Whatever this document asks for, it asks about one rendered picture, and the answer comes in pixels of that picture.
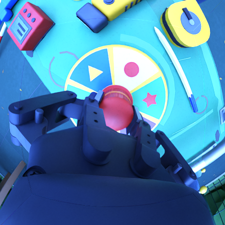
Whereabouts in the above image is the white yellow picture dial disc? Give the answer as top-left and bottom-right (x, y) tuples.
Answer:
(64, 44), (169, 135)

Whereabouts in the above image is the grey flat bar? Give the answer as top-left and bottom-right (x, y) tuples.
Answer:
(0, 160), (27, 207)

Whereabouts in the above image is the yellow rounded housing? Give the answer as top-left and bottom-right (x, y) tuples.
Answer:
(159, 0), (211, 49)

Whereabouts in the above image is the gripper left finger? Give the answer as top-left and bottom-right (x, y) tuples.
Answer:
(8, 89), (114, 152)

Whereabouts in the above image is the small blue square plate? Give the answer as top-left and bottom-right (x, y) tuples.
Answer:
(219, 106), (225, 124)

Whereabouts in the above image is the blue round dial with lever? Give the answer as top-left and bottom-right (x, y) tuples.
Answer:
(180, 7), (202, 35)

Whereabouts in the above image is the yellow box with blue stripes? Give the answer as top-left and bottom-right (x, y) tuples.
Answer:
(91, 0), (144, 22)

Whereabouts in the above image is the green wire mesh fence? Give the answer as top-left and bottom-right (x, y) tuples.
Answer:
(202, 173), (225, 225)

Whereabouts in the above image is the silver rail tube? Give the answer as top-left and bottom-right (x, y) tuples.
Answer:
(186, 135), (225, 175)

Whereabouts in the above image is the red dial knob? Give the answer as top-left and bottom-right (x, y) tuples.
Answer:
(98, 84), (135, 132)

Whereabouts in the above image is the white probe with blue tip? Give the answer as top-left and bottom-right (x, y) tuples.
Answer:
(153, 26), (199, 113)

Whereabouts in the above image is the red and white stick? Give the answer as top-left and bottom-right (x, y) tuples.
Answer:
(0, 21), (8, 44)

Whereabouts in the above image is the bright blue block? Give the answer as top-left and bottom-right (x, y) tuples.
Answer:
(0, 0), (19, 23)

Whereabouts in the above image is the dark blue rounded block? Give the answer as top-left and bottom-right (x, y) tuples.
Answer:
(75, 2), (109, 34)

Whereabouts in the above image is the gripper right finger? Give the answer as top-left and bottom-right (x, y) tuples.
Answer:
(126, 104), (198, 187)

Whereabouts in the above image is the red box with blue screen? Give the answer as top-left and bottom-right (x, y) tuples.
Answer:
(6, 1), (56, 52)

